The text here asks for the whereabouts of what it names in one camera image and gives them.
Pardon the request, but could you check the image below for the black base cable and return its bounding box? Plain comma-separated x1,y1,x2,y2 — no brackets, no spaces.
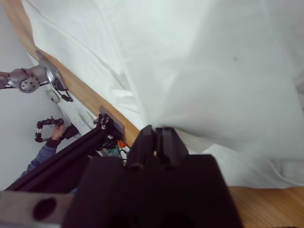
54,85,74,103

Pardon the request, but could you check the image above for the white t-shirt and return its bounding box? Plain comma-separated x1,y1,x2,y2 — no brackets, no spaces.
20,0,304,190

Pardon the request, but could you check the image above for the dark camera post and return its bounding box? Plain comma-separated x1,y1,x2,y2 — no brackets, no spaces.
4,113,117,192

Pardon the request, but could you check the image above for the black box device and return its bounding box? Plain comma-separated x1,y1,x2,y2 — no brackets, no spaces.
62,124,80,141

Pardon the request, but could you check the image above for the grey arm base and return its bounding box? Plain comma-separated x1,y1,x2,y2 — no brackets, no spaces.
35,50,67,91

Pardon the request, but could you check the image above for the black jointed control handle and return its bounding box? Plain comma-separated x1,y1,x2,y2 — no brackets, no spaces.
34,115,65,143

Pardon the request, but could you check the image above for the bystander forearm blue sleeve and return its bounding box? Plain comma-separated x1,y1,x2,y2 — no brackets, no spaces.
20,139,60,178

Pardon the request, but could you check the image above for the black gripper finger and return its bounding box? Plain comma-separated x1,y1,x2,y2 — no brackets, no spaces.
155,126,190,171
125,124,159,170

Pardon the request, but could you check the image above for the bystander hand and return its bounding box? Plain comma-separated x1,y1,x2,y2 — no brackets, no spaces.
50,123,67,142

